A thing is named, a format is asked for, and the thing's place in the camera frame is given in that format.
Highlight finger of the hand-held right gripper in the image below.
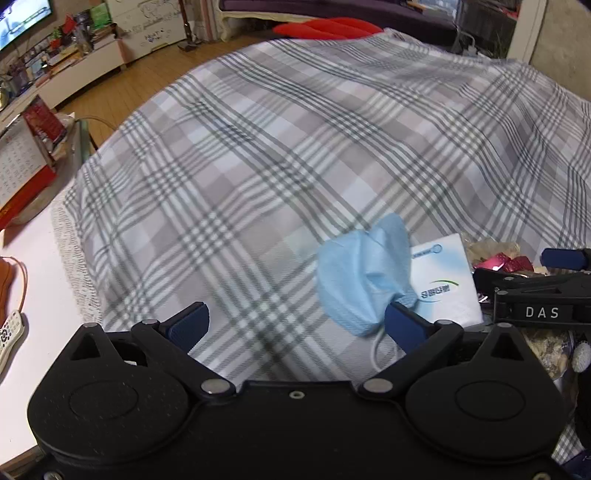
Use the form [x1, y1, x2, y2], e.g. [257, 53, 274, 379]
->
[541, 248, 591, 269]
[475, 268, 591, 291]

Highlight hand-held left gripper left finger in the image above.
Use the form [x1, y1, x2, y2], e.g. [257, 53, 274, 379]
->
[60, 302, 232, 397]

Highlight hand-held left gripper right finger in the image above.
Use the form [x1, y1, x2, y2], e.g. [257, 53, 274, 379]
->
[360, 302, 529, 398]

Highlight foil candy wrappers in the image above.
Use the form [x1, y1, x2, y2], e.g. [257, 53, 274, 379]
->
[475, 255, 534, 274]

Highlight white tissue pack blue print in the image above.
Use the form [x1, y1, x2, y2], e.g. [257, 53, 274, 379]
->
[409, 233, 483, 326]

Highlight light blue face mask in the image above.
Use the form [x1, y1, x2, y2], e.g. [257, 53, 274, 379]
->
[315, 213, 421, 372]

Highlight white remote control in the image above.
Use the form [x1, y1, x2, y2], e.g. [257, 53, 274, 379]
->
[0, 310, 26, 374]

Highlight brown leather organizer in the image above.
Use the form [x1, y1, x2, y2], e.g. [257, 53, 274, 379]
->
[0, 258, 16, 319]

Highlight grey plaid blanket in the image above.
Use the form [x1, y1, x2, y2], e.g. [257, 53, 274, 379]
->
[51, 28, 591, 469]

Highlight desk calendar red base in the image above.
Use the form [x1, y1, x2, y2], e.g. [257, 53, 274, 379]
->
[0, 100, 68, 230]

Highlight white low cabinet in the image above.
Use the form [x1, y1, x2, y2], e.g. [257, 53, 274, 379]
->
[37, 39, 125, 112]

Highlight white cabinet with drawings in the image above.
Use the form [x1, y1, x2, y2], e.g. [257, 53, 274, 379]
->
[108, 0, 218, 63]

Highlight red pillow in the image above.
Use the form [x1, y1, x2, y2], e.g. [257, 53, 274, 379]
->
[272, 17, 384, 42]

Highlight purple sofa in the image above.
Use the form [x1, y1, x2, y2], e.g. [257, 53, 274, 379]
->
[219, 0, 458, 44]

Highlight television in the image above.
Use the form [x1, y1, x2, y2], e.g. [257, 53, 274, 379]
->
[0, 0, 55, 51]

